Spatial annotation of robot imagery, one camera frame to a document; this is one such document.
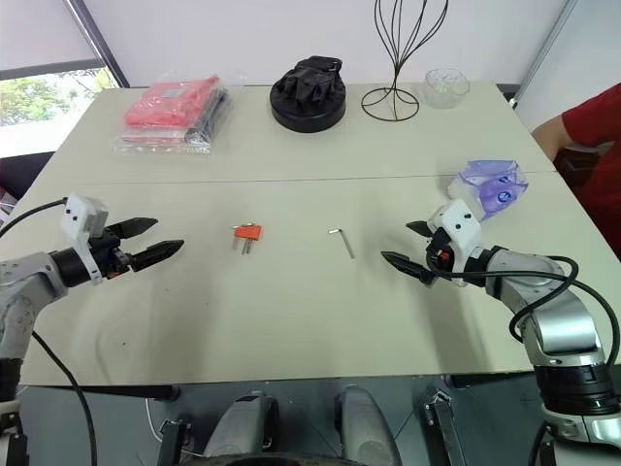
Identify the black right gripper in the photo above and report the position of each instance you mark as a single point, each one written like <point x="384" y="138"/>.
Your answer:
<point x="438" y="252"/>

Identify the dark window frame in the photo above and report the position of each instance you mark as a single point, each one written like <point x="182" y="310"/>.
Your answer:
<point x="104" y="43"/>

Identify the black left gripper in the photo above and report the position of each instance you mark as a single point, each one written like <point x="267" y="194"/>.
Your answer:
<point x="107" y="252"/>

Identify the purple plastic bag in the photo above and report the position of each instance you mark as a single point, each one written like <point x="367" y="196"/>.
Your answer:
<point x="495" y="191"/>

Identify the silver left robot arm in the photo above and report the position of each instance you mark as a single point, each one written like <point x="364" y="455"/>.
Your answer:
<point x="24" y="286"/>

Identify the red clothes in plastic bag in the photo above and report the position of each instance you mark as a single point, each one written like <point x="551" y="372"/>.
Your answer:
<point x="165" y="104"/>

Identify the black clothes in plastic bag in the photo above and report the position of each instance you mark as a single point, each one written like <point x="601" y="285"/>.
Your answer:
<point x="208" y="121"/>

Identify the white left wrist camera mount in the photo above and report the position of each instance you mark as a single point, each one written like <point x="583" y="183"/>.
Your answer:
<point x="80" y="213"/>

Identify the black table leg bracket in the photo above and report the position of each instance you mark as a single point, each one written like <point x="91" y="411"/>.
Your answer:
<point x="172" y="439"/>
<point x="444" y="422"/>

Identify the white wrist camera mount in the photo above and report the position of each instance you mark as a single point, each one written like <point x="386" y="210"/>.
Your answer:
<point x="463" y="228"/>
<point x="80" y="213"/>

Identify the black round base with glove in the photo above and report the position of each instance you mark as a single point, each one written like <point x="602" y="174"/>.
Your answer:
<point x="308" y="104"/>

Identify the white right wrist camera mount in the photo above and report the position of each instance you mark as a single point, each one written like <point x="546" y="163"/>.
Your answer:
<point x="463" y="228"/>

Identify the silver hex key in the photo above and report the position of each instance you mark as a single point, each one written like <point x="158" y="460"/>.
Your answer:
<point x="347" y="245"/>

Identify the black chair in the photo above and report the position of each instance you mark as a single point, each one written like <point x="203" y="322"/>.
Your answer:
<point x="582" y="162"/>

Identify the dark rounded robot leg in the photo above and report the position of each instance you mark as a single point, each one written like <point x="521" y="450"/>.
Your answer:
<point x="364" y="422"/>
<point x="242" y="427"/>

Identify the person in red shirt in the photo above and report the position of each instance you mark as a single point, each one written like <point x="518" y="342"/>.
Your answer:
<point x="599" y="126"/>

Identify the dark seat by window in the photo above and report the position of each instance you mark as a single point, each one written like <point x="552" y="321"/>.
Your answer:
<point x="22" y="172"/>

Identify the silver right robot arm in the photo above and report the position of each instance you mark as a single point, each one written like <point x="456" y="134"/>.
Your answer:
<point x="558" y="310"/>

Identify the clear glass bowl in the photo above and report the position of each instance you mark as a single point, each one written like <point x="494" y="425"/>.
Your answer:
<point x="446" y="89"/>

